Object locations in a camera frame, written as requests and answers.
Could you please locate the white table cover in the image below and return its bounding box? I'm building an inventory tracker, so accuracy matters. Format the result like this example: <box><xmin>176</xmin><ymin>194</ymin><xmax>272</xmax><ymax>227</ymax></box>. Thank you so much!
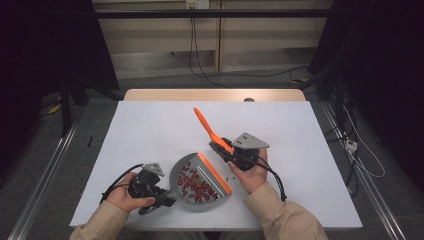
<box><xmin>69</xmin><ymin>100</ymin><xmax>364</xmax><ymax>231</ymax></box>

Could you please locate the aluminium rail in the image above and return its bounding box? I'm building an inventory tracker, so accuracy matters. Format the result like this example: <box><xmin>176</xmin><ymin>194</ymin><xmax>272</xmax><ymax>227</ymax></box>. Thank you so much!
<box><xmin>319</xmin><ymin>101</ymin><xmax>408</xmax><ymax>240</ymax></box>
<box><xmin>6</xmin><ymin>113</ymin><xmax>84</xmax><ymax>240</ymax></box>

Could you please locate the wooden post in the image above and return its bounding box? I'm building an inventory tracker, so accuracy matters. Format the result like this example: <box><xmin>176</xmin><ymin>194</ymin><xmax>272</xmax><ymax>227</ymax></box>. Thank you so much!
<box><xmin>214</xmin><ymin>0</ymin><xmax>224</xmax><ymax>73</ymax></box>

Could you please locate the dark curtain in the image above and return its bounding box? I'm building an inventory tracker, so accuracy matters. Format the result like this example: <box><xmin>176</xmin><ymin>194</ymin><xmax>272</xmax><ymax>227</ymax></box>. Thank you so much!
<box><xmin>308</xmin><ymin>0</ymin><xmax>424</xmax><ymax>191</ymax></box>
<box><xmin>0</xmin><ymin>0</ymin><xmax>120</xmax><ymax>174</ymax></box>

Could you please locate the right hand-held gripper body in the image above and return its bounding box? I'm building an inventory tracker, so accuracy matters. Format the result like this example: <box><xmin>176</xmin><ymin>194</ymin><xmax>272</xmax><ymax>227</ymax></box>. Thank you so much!
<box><xmin>229</xmin><ymin>132</ymin><xmax>270</xmax><ymax>172</ymax></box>

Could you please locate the orange brush with grey bristles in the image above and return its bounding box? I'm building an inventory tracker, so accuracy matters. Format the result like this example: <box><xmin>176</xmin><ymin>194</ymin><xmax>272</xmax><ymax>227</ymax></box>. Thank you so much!
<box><xmin>193</xmin><ymin>106</ymin><xmax>235</xmax><ymax>163</ymax></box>

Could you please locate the group of red beans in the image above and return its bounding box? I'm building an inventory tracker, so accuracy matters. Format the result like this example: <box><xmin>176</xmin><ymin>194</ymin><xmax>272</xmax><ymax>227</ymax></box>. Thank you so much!
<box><xmin>177</xmin><ymin>161</ymin><xmax>236</xmax><ymax>203</ymax></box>

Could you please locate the wooden table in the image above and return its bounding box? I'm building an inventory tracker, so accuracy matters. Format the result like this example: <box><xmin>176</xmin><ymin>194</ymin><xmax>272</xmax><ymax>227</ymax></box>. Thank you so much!
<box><xmin>123</xmin><ymin>88</ymin><xmax>307</xmax><ymax>102</ymax></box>

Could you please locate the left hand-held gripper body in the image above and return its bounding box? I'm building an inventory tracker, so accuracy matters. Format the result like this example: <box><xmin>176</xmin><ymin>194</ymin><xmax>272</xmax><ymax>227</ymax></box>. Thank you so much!
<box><xmin>128</xmin><ymin>162</ymin><xmax>168</xmax><ymax>216</ymax></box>

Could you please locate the black cable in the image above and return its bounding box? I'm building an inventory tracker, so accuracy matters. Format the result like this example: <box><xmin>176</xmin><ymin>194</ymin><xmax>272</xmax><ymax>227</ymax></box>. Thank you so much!
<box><xmin>188</xmin><ymin>8</ymin><xmax>231</xmax><ymax>89</ymax></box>

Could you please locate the grey dustpan with orange edge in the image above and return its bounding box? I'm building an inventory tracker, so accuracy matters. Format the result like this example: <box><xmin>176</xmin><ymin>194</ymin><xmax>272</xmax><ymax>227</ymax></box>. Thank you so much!
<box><xmin>165</xmin><ymin>152</ymin><xmax>233</xmax><ymax>213</ymax></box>

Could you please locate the bundle of black cables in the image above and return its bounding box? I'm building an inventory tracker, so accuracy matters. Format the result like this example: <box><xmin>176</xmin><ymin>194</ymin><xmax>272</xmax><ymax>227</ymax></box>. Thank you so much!
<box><xmin>328</xmin><ymin>123</ymin><xmax>359</xmax><ymax>198</ymax></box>

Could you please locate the white power adapter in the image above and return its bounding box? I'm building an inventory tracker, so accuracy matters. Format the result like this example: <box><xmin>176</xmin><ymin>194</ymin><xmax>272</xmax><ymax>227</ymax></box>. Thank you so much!
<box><xmin>344</xmin><ymin>139</ymin><xmax>359</xmax><ymax>153</ymax></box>

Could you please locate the right hand-held gripper cable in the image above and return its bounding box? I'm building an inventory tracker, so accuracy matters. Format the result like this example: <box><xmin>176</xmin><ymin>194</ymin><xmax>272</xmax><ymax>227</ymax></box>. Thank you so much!
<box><xmin>246</xmin><ymin>156</ymin><xmax>288</xmax><ymax>202</ymax></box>

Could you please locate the person's right hand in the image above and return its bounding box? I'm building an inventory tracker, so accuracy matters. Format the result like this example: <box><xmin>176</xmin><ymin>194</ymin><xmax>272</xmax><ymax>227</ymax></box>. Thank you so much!
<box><xmin>227</xmin><ymin>148</ymin><xmax>269</xmax><ymax>195</ymax></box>

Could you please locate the black metal stand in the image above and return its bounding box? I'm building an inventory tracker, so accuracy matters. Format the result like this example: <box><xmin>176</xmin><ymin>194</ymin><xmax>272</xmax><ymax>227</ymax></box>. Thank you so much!
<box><xmin>298</xmin><ymin>63</ymin><xmax>348</xmax><ymax>128</ymax></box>
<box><xmin>58</xmin><ymin>74</ymin><xmax>124</xmax><ymax>138</ymax></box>

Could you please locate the hand-held gripper cable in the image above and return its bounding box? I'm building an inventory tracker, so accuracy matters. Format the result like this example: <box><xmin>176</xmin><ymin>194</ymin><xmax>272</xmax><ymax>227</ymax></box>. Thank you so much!
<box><xmin>246</xmin><ymin>156</ymin><xmax>288</xmax><ymax>202</ymax></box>
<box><xmin>99</xmin><ymin>163</ymin><xmax>144</xmax><ymax>205</ymax></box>

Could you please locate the white cable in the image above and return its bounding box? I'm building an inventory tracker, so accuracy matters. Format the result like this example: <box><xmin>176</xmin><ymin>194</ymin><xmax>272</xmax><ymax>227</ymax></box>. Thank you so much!
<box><xmin>343</xmin><ymin>104</ymin><xmax>387</xmax><ymax>179</ymax></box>

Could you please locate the black crossbar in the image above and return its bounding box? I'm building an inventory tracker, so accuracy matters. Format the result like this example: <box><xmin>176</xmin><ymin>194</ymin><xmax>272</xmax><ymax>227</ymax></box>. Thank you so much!
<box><xmin>94</xmin><ymin>9</ymin><xmax>334</xmax><ymax>19</ymax></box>

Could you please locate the left hand-held gripper cable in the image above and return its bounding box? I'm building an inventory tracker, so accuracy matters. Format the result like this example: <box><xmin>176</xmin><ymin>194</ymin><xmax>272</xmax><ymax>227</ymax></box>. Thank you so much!
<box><xmin>99</xmin><ymin>163</ymin><xmax>144</xmax><ymax>205</ymax></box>

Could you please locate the person's left hand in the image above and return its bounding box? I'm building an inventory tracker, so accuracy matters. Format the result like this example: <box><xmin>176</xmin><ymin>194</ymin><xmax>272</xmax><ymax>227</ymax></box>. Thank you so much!
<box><xmin>105</xmin><ymin>171</ymin><xmax>157</xmax><ymax>214</ymax></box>

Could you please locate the white wall socket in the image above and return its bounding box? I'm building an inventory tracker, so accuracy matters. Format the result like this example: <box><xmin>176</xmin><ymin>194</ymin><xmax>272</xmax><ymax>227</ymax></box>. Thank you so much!
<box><xmin>185</xmin><ymin>0</ymin><xmax>210</xmax><ymax>10</ymax></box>

